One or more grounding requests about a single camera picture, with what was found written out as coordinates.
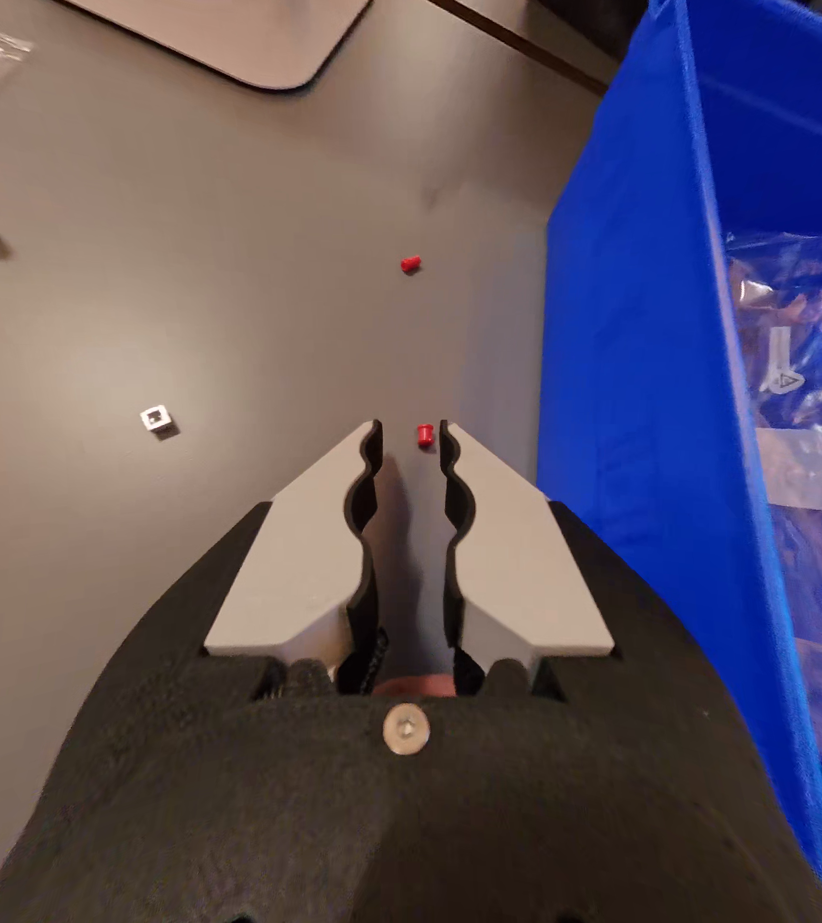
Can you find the clear bag of lego parts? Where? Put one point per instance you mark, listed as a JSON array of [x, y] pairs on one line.
[[815, 505]]

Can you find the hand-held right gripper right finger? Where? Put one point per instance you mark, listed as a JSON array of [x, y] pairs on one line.
[[526, 577]]

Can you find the small red lego pin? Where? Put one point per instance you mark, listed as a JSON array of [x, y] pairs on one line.
[[410, 265], [425, 435]]

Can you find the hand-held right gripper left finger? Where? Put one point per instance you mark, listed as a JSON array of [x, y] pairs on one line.
[[288, 577]]

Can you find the small white square lego piece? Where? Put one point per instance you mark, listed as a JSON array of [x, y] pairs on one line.
[[166, 430]]

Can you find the blue plastic bin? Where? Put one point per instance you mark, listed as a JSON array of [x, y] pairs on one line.
[[634, 360]]

